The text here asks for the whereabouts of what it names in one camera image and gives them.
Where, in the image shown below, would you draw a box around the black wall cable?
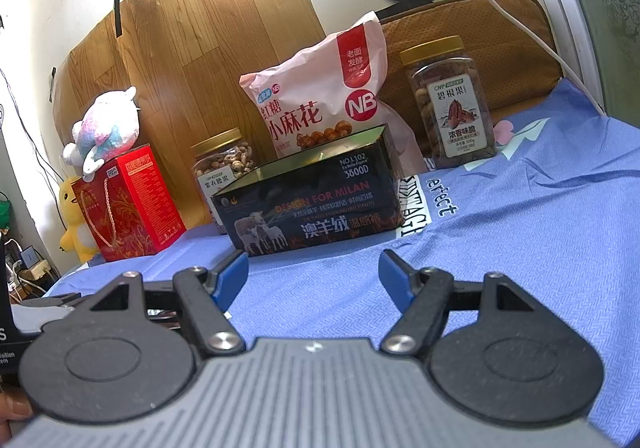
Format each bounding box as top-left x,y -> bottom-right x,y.
0,68 -> 57,181

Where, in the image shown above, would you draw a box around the window frame with glass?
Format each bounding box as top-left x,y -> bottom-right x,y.
510,0 -> 640,120

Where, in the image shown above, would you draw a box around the yellow duck plush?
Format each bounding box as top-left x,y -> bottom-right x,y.
58,175 -> 102,263

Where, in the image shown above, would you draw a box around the red gift box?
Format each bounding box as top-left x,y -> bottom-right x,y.
71,144 -> 187,263

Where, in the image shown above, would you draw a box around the pecan jar with yellow lid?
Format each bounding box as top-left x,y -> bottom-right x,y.
400,35 -> 499,172

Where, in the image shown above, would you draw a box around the cashew jar with gold lid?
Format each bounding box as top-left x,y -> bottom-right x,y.
190,128 -> 259,235

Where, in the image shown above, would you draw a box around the blue bedsheet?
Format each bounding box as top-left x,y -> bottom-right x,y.
49,78 -> 640,448

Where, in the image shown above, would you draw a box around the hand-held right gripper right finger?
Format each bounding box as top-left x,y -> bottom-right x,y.
378,250 -> 544,357

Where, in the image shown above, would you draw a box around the person's left hand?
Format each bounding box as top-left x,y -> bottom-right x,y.
0,392 -> 35,440

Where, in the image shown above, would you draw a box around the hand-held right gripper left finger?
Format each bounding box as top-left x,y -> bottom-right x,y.
90,250 -> 250,357

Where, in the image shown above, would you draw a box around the pink snack bag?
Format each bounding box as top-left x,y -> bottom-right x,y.
239,10 -> 427,175

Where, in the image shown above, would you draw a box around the beige charger box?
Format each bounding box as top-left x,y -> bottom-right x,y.
14,262 -> 54,285

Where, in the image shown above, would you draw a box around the pastel unicorn plush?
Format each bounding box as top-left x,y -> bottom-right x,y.
62,86 -> 141,182

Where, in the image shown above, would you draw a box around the wooden panel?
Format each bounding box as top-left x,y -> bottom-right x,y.
52,0 -> 332,230

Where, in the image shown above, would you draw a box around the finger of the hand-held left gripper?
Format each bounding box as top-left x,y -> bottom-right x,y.
22,293 -> 84,311

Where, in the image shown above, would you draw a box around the black printed box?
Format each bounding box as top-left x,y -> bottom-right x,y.
210,124 -> 409,259

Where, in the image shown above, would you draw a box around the brown cushion mat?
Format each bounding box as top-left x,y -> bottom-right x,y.
377,0 -> 567,130

